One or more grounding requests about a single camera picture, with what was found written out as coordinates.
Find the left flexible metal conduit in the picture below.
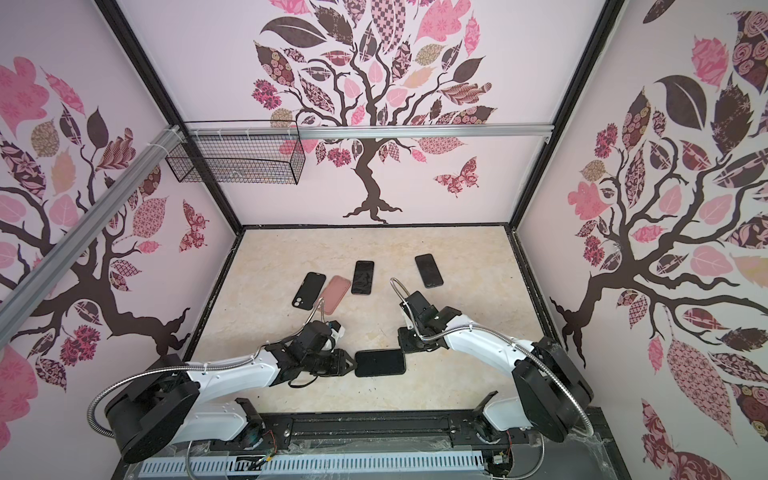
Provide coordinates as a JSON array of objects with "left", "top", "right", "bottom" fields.
[{"left": 86, "top": 296, "right": 328, "bottom": 439}]

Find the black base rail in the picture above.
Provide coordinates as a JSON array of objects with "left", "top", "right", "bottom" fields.
[{"left": 112, "top": 408, "right": 630, "bottom": 479}]

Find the silver aluminium crossbar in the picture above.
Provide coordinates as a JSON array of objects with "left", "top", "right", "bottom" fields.
[{"left": 188, "top": 123, "right": 554, "bottom": 140}]

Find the black corner frame post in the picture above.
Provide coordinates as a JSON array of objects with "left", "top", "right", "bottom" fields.
[{"left": 94, "top": 0, "right": 244, "bottom": 235}]

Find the black empty phone case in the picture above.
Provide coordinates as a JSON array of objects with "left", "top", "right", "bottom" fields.
[{"left": 291, "top": 272, "right": 326, "bottom": 311}]

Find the dark smartphone far right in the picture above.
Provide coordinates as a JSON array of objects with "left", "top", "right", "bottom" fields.
[{"left": 415, "top": 254, "right": 444, "bottom": 288}]

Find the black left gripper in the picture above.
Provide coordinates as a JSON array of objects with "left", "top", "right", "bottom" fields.
[{"left": 303, "top": 350, "right": 358, "bottom": 378}]

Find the silver aluminium side bar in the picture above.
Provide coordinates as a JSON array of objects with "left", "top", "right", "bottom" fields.
[{"left": 1, "top": 126, "right": 182, "bottom": 345}]

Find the pink phone case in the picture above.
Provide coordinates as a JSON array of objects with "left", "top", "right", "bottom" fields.
[{"left": 318, "top": 275, "right": 352, "bottom": 316}]

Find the white slotted cable duct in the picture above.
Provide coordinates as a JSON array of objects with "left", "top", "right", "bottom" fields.
[{"left": 128, "top": 451, "right": 485, "bottom": 479}]

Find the black right corner post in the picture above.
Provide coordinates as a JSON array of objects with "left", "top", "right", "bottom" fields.
[{"left": 508, "top": 0, "right": 626, "bottom": 231}]

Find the black wire basket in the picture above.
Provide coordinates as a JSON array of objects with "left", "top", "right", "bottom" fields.
[{"left": 165, "top": 120, "right": 306, "bottom": 185}]

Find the right flexible metal conduit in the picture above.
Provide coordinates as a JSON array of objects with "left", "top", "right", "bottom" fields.
[{"left": 389, "top": 277, "right": 596, "bottom": 439}]

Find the purple edged smartphone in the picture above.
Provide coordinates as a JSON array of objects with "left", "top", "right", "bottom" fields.
[{"left": 351, "top": 260, "right": 375, "bottom": 295}]

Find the flexible metal conduit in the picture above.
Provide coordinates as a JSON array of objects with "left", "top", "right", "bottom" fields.
[
  {"left": 86, "top": 296, "right": 328, "bottom": 439},
  {"left": 389, "top": 277, "right": 596, "bottom": 439}
]

